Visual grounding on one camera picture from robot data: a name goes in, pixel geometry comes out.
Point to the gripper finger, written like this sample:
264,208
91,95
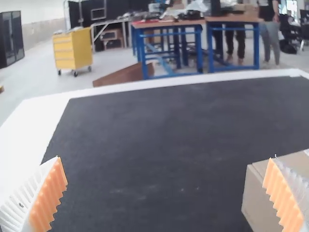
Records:
36,200
289,198

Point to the cardboard box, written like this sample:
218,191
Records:
253,193

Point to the black mat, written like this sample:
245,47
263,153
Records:
154,145

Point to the brown board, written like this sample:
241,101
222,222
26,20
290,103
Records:
120,75

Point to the yellow wheeled cart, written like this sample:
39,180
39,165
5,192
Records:
72,50

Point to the black cabinet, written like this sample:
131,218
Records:
10,38

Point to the person's legs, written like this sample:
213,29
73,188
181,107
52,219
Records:
231,43

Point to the person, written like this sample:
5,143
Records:
270,29

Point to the blue workbench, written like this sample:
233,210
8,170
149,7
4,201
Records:
169,24
231,20

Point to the grey table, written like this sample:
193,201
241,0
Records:
108,23

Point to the large black case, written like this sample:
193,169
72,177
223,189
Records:
79,12

